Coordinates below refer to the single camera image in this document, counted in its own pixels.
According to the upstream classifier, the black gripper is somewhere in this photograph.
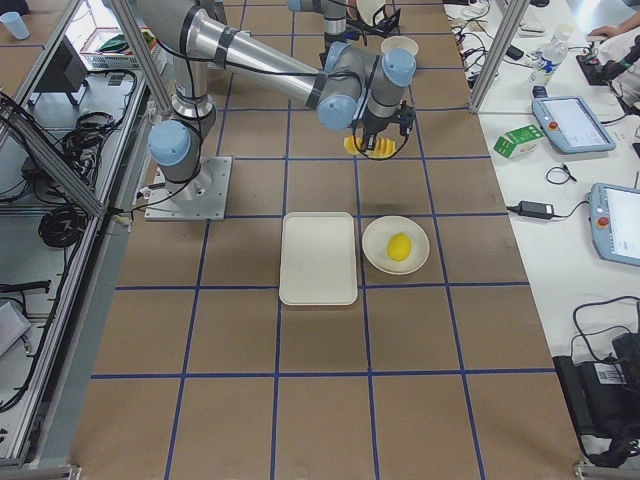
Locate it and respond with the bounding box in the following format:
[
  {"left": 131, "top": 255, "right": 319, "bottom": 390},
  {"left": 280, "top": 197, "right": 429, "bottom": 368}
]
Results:
[{"left": 360, "top": 99, "right": 415, "bottom": 153}]

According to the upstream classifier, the cream round plate with lemon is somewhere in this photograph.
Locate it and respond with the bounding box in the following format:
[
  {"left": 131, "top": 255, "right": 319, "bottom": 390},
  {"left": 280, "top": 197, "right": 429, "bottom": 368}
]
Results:
[{"left": 362, "top": 216, "right": 430, "bottom": 275}]

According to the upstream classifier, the cream plate in rack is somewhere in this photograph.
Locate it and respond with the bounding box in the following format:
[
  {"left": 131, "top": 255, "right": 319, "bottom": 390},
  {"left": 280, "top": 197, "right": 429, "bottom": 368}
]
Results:
[{"left": 356, "top": 0, "right": 386, "bottom": 26}]

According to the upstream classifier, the cream bowl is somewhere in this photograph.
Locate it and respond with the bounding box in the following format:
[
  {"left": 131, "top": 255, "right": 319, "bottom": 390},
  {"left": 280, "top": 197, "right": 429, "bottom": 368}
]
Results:
[{"left": 380, "top": 35, "right": 419, "bottom": 57}]

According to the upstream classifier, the yellow lemon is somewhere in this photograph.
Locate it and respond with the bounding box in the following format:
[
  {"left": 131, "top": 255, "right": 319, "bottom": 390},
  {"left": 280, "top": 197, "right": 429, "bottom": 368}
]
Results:
[{"left": 386, "top": 233, "right": 412, "bottom": 262}]

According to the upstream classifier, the black dish rack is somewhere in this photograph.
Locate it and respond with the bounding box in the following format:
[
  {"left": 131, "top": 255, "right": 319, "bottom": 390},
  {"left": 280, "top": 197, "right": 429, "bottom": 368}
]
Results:
[{"left": 346, "top": 0, "right": 401, "bottom": 38}]

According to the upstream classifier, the white rectangular tray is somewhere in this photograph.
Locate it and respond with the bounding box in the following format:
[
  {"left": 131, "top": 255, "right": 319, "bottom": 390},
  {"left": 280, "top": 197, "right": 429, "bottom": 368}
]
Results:
[{"left": 279, "top": 212, "right": 358, "bottom": 306}]

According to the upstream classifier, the green white carton box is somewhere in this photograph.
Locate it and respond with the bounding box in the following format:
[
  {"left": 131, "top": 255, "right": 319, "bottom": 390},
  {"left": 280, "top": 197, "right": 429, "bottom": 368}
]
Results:
[{"left": 493, "top": 124, "right": 544, "bottom": 159}]

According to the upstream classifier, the black power adapter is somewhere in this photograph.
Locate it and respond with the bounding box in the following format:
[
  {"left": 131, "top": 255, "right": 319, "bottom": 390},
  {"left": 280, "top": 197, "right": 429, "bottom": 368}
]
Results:
[{"left": 518, "top": 200, "right": 555, "bottom": 220}]

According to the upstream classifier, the clear water bottle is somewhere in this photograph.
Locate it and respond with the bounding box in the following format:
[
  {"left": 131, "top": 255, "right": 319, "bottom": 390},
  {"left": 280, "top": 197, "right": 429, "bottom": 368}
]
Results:
[{"left": 529, "top": 24, "right": 573, "bottom": 86}]

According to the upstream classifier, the blue teach pendant far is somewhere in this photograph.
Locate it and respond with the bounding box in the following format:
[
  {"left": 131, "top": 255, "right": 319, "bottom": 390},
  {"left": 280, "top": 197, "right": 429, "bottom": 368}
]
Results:
[{"left": 531, "top": 96, "right": 616, "bottom": 154}]

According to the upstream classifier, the blue teach pendant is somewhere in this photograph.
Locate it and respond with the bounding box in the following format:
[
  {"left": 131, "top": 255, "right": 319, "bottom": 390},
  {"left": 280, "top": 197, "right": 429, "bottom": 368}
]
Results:
[
  {"left": 531, "top": 96, "right": 616, "bottom": 154},
  {"left": 589, "top": 183, "right": 639, "bottom": 266}
]

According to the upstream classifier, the blue teach pendant near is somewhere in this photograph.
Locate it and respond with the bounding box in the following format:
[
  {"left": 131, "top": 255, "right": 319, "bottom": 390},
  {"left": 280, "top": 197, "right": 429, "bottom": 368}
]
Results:
[{"left": 589, "top": 183, "right": 639, "bottom": 266}]

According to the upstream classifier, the light blue plastic cup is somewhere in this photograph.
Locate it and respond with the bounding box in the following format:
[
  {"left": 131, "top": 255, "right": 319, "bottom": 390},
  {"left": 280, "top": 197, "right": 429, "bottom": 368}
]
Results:
[{"left": 0, "top": 11, "right": 31, "bottom": 40}]

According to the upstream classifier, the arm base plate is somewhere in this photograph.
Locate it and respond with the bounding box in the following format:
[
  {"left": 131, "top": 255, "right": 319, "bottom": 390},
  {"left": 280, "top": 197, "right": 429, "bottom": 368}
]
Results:
[{"left": 144, "top": 157, "right": 232, "bottom": 221}]

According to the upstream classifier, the aluminium frame post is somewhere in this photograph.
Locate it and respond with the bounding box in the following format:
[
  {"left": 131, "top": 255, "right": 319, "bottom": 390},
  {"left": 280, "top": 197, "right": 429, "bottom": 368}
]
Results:
[{"left": 468, "top": 0, "right": 528, "bottom": 113}]

